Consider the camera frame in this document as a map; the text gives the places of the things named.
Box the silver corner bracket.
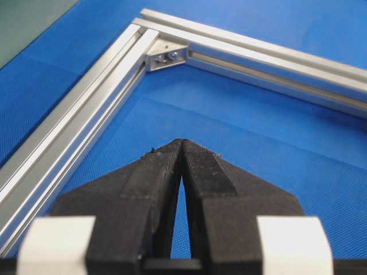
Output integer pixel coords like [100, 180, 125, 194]
[145, 38, 188, 72]

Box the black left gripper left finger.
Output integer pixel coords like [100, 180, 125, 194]
[50, 139, 182, 269]

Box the blue table mat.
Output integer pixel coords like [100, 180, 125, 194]
[1, 1, 366, 258]

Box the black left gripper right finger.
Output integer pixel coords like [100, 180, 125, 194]
[182, 139, 304, 269]

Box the aluminium extrusion frame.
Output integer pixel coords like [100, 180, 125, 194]
[1, 9, 366, 257]

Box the green backdrop curtain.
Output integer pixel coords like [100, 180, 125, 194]
[1, 0, 76, 67]

